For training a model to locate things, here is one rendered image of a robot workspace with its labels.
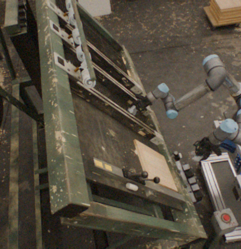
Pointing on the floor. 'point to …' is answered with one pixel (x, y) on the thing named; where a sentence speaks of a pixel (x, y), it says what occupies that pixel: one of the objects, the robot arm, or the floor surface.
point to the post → (212, 240)
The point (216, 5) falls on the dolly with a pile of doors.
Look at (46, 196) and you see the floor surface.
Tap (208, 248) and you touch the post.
